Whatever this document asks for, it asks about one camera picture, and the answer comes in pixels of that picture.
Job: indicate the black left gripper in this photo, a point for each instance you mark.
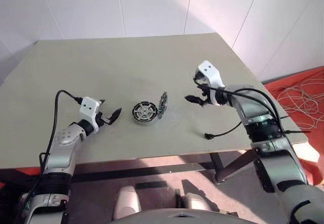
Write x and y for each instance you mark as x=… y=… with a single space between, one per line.
x=102 y=119

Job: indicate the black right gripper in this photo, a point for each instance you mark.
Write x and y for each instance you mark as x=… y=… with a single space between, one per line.
x=208 y=93

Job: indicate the grey metal grille piece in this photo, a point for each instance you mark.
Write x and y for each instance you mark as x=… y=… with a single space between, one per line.
x=163 y=105

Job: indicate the grey round motor housing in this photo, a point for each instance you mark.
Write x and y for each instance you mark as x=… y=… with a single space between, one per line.
x=145 y=124

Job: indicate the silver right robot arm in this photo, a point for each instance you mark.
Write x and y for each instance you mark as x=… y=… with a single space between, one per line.
x=278 y=168

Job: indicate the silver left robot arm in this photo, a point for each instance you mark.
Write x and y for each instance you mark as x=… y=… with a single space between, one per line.
x=60 y=158

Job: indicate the beige rounded robot knee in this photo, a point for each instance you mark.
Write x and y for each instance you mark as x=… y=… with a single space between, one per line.
x=196 y=202
x=126 y=201

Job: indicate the grey robot torso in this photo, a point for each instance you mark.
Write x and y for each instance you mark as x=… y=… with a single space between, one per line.
x=172 y=217

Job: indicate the orange cloth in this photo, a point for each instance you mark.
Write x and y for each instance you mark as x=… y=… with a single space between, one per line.
x=314 y=143

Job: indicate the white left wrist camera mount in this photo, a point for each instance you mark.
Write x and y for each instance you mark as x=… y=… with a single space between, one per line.
x=88 y=106

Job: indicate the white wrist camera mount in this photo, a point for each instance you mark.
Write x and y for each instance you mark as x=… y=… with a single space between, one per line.
x=88 y=106
x=208 y=69

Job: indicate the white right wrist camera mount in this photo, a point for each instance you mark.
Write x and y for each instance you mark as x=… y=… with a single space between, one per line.
x=208 y=69

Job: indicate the dark metal table frame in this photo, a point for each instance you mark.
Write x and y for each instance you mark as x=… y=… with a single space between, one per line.
x=220 y=168

